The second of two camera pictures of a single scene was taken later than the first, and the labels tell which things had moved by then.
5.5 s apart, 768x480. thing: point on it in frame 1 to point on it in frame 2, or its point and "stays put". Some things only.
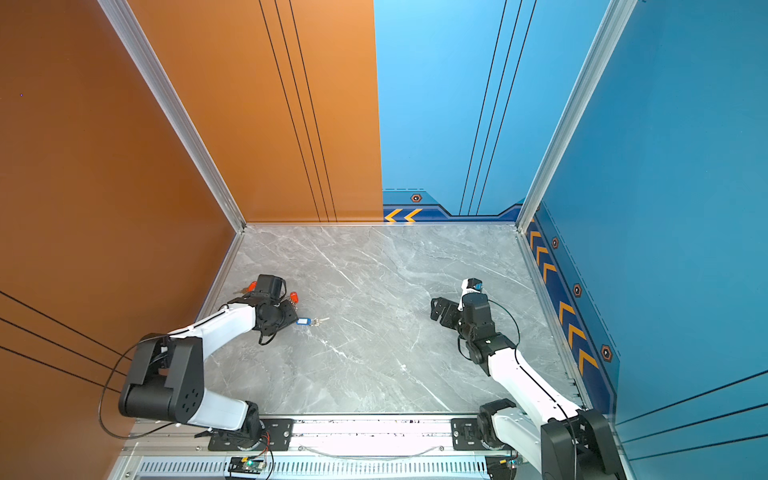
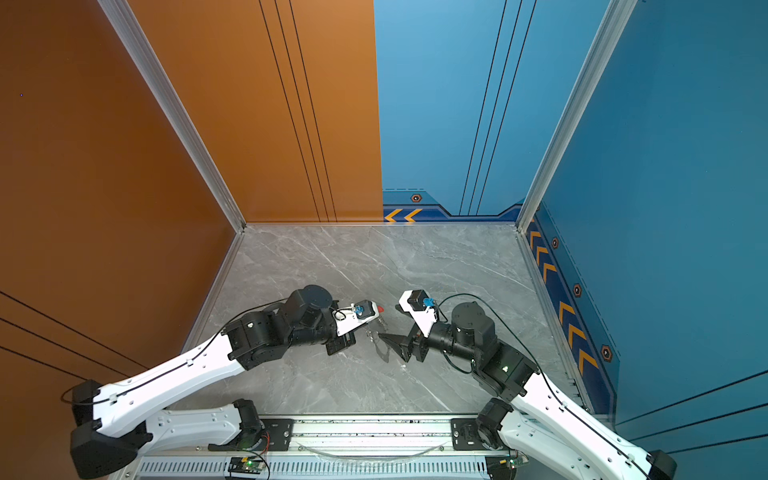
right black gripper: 451,307 to 406,346
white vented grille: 322,468 stays put
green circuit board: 249,465 stays put
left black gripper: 291,317 to 343,342
